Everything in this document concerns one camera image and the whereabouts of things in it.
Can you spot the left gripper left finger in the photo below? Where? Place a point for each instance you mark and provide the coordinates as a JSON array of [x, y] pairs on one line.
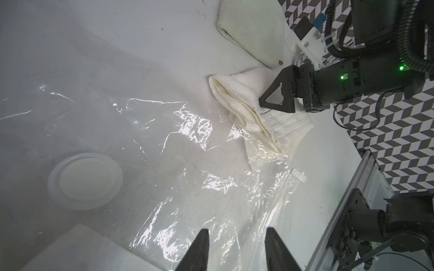
[[196, 257]]

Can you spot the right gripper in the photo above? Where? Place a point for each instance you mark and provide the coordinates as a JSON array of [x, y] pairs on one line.
[[342, 82]]

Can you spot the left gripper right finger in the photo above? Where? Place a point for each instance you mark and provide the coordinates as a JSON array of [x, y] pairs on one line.
[[278, 257]]

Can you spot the white towel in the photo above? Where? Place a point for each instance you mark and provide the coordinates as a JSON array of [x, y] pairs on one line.
[[83, 249], [268, 134]]

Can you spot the pale green cloth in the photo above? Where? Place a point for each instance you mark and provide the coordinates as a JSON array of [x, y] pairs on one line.
[[255, 26]]

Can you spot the clear plastic vacuum bag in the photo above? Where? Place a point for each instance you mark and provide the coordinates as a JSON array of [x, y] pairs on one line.
[[64, 92]]

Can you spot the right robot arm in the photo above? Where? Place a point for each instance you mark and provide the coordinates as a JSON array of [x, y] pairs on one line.
[[381, 26]]

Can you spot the white vacuum bag valve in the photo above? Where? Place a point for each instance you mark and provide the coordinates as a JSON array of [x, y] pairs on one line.
[[85, 181]]

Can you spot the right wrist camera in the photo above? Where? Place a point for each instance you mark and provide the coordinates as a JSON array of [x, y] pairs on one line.
[[306, 39]]

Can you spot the aluminium frame rail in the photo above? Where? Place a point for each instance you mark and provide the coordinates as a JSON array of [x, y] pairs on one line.
[[367, 190]]

